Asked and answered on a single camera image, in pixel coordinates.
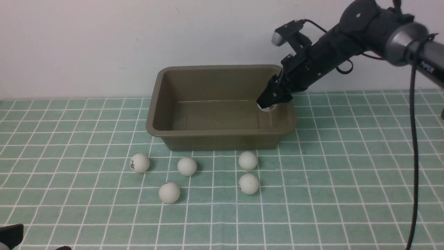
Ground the white ball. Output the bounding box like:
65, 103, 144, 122
177, 157, 198, 177
257, 104, 277, 112
238, 174, 260, 195
238, 151, 259, 171
158, 182, 180, 204

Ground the green checked tablecloth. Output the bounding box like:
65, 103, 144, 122
0, 89, 444, 250

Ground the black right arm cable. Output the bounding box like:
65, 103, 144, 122
302, 0, 438, 250

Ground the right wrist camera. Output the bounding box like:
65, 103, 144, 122
271, 19, 312, 54

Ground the white ball logo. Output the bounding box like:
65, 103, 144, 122
130, 153, 150, 173

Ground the olive brown plastic bin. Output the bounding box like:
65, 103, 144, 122
146, 65, 297, 151

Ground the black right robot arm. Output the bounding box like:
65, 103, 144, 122
257, 0, 444, 109

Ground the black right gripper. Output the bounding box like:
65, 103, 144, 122
256, 27, 354, 107

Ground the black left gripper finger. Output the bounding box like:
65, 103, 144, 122
55, 245, 71, 250
0, 224, 24, 250

